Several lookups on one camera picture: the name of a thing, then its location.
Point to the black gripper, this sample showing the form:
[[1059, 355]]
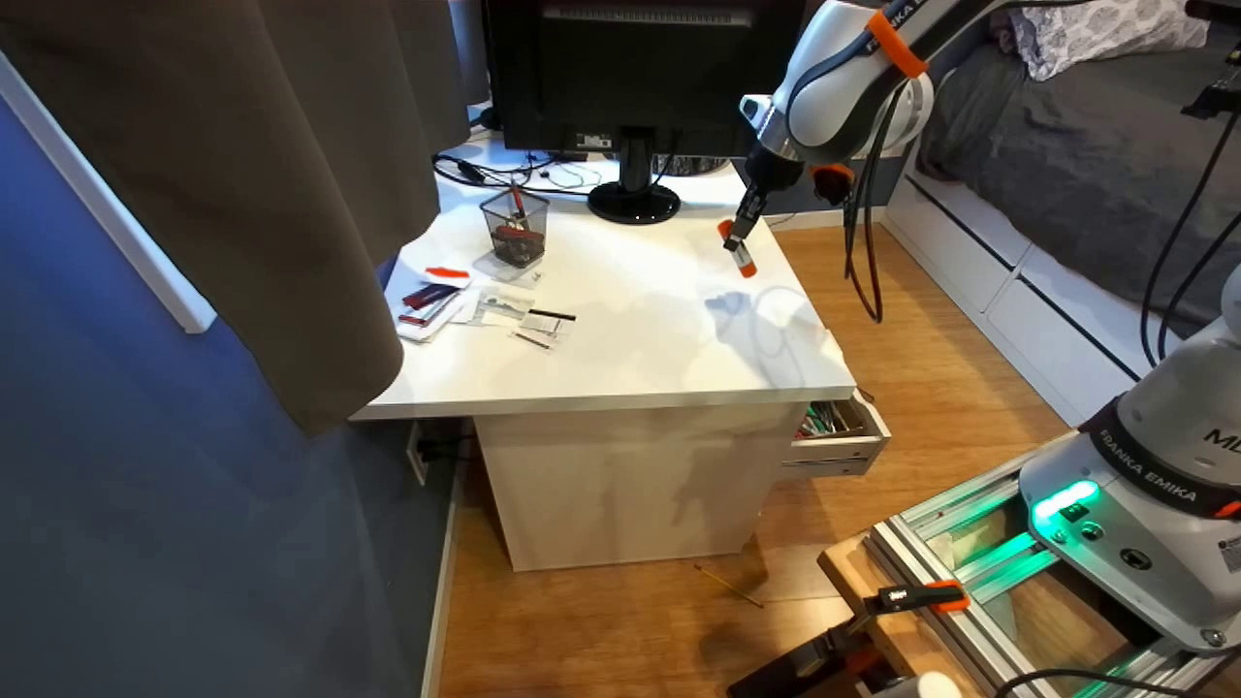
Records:
[[765, 177]]

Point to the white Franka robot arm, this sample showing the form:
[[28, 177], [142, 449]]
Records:
[[838, 77]]

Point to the white desk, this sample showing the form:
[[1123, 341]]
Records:
[[647, 333]]

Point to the white desk drawer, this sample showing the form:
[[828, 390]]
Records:
[[838, 447]]

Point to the black computer monitor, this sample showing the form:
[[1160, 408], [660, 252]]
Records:
[[633, 63]]

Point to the black pen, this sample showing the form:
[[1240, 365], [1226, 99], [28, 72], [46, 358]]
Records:
[[551, 314]]

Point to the small items in drawer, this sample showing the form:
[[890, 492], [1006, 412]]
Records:
[[835, 414]]

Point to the black mesh pen cup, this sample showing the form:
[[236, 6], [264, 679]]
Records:
[[514, 230]]

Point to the red and white eraser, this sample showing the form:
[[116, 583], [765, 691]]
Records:
[[448, 274]]

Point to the white flat box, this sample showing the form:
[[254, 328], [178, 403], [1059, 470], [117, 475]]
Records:
[[442, 321]]

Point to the brown curtain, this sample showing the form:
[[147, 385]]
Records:
[[284, 195]]

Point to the white window trim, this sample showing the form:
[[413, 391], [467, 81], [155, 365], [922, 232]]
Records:
[[129, 246]]

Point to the white bed frame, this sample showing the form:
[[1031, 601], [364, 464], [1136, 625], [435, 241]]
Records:
[[1023, 297]]

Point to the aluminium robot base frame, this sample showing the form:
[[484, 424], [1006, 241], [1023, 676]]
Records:
[[1023, 583]]

